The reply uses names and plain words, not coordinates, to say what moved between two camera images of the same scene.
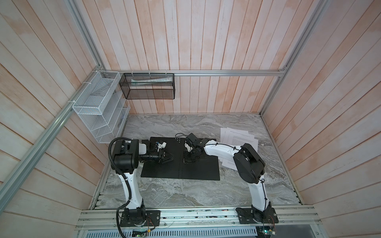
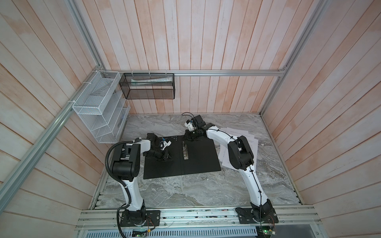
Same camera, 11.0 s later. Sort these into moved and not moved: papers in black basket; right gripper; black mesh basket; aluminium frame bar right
Moved: right gripper
Not moved: papers in black basket; aluminium frame bar right; black mesh basket
